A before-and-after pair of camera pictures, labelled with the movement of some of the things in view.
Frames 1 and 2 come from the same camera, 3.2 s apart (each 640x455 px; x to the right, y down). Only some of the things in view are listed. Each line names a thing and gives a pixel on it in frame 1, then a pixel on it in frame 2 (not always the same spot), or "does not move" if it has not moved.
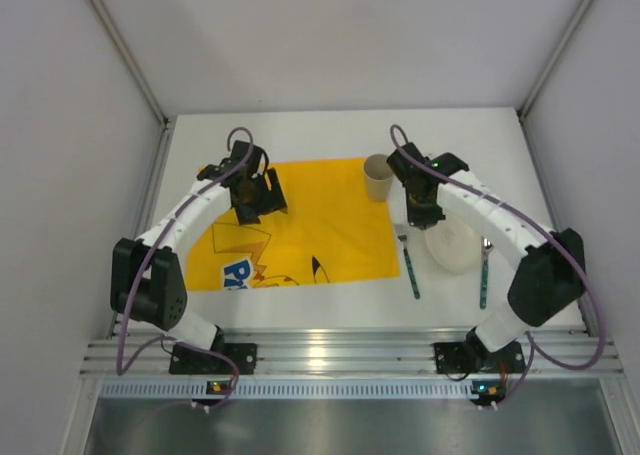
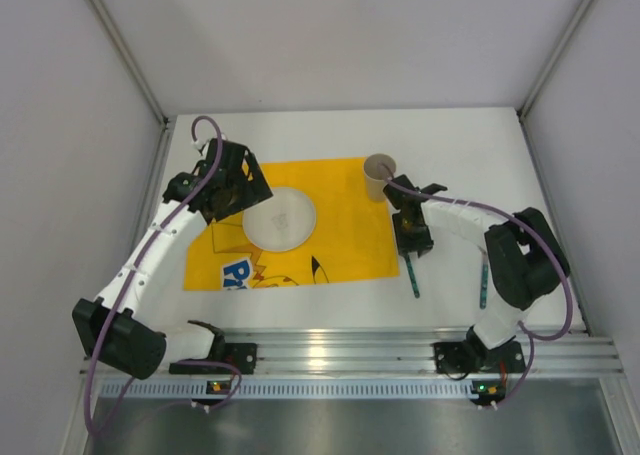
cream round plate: [453, 244] to [282, 222]
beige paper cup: [378, 174] does not move
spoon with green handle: [486, 246] does not move
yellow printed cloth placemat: [332, 230] does not move
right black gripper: [424, 211] to [413, 240]
